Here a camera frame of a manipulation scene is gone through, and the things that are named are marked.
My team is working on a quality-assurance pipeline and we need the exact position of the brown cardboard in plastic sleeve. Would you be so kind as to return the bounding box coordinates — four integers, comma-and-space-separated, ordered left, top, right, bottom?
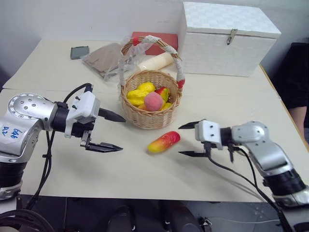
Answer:
81, 43, 126, 81

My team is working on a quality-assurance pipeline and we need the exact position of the thin white floor cable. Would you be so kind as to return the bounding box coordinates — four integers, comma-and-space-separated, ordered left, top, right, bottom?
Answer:
209, 217, 280, 225

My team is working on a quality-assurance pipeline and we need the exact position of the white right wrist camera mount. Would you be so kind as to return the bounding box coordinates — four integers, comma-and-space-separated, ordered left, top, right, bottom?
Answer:
195, 119, 224, 151

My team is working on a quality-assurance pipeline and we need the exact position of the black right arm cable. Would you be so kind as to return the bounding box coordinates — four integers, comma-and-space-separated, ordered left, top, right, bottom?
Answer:
207, 144, 293, 232

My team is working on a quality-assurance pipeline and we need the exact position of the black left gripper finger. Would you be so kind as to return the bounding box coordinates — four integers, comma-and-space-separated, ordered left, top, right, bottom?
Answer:
98, 107, 127, 123
85, 142, 124, 154

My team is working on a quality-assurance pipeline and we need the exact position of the black cable bundle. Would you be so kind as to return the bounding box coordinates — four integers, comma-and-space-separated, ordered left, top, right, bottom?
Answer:
0, 208, 56, 232

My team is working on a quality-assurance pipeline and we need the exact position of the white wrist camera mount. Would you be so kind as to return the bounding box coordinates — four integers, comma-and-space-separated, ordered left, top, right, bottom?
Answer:
195, 119, 224, 151
63, 92, 101, 139

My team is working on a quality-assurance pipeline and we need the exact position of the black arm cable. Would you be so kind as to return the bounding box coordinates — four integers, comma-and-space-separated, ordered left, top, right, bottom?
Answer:
25, 83, 94, 211
207, 144, 293, 232

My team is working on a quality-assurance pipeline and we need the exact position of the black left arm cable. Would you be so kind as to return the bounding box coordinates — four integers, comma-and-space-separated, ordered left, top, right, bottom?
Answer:
25, 83, 94, 211

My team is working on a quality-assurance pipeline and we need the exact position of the short red yellow mango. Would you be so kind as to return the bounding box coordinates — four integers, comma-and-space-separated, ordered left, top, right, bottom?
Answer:
154, 87, 170, 102

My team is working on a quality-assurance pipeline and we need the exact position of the white box with latch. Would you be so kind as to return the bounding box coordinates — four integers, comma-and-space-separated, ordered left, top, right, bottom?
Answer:
177, 1, 282, 78

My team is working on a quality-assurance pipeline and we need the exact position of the cream cylindrical roll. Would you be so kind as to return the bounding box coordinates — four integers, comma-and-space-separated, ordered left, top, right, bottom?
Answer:
138, 53, 174, 72

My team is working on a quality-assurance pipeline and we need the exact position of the pink peach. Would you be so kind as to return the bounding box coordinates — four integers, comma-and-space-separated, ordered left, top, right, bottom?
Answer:
143, 92, 166, 112

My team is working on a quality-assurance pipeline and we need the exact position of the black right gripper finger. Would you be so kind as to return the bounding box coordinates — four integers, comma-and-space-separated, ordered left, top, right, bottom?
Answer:
178, 150, 208, 158
178, 118, 207, 130

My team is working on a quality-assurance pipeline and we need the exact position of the wicker basket with handle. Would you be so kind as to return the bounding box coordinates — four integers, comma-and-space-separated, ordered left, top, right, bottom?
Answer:
118, 34, 185, 130

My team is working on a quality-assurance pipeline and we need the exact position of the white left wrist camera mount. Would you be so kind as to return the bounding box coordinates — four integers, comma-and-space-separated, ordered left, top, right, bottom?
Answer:
63, 92, 101, 139

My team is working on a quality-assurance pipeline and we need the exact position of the small yellow ridged fruit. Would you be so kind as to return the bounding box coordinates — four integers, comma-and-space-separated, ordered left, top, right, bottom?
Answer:
137, 82, 156, 94

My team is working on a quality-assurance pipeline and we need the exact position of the long red yellow mango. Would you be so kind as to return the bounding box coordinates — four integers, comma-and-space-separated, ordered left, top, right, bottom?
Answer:
147, 130, 181, 154

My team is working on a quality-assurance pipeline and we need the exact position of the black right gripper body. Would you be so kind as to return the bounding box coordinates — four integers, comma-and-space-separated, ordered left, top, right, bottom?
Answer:
203, 141, 213, 159

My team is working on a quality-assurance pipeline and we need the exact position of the large yellow ridged fruit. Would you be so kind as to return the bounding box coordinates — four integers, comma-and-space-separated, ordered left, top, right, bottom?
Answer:
126, 89, 147, 107

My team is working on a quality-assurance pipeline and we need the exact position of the dark grey flat device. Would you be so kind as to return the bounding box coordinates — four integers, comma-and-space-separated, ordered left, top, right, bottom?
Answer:
70, 45, 91, 60

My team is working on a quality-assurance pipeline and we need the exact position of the red flat box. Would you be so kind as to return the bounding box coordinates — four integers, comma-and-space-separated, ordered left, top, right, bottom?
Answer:
132, 31, 179, 57

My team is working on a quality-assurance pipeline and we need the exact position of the clear crumpled plastic bag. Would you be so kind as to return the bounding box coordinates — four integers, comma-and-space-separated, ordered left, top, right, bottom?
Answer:
104, 33, 152, 84

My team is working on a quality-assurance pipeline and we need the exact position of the person in dark clothes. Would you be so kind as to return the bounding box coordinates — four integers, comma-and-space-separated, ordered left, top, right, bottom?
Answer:
260, 37, 309, 147

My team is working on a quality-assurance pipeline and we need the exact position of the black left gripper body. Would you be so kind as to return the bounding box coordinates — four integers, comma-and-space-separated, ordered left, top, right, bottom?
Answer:
71, 120, 96, 149

